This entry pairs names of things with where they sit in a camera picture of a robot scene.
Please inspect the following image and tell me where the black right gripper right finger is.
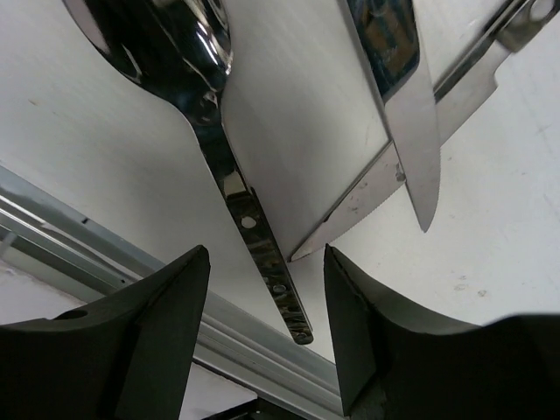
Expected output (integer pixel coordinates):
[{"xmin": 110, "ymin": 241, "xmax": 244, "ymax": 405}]
[{"xmin": 324, "ymin": 246, "xmax": 559, "ymax": 419}]

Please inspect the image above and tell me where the aluminium table frame rail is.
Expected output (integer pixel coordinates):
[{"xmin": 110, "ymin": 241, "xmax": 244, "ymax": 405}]
[{"xmin": 1, "ymin": 169, "xmax": 342, "ymax": 419}]

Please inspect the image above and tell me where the spoon with dark handle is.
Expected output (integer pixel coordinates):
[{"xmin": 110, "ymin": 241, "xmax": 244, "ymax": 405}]
[{"xmin": 65, "ymin": 1, "xmax": 314, "ymax": 346}]

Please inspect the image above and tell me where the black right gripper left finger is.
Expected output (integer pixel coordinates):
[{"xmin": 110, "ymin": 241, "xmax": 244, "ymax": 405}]
[{"xmin": 1, "ymin": 246, "xmax": 210, "ymax": 419}]

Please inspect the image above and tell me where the knife with green handle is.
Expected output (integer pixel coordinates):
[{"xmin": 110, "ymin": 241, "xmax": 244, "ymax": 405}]
[{"xmin": 290, "ymin": 1, "xmax": 559, "ymax": 261}]

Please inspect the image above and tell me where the knife with dark handle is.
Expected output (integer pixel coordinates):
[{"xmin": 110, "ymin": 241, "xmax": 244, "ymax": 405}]
[{"xmin": 333, "ymin": 1, "xmax": 441, "ymax": 231}]

